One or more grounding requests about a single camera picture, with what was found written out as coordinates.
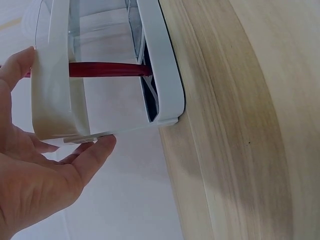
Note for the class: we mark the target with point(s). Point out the person's left hand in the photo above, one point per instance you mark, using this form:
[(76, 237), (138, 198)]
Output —
[(30, 185)]

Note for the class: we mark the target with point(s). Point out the white clear-walled plastic container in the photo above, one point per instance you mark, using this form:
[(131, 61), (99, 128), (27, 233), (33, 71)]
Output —
[(110, 100)]

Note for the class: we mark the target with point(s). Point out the dark red flat stick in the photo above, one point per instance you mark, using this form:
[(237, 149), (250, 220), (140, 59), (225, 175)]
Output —
[(105, 69)]

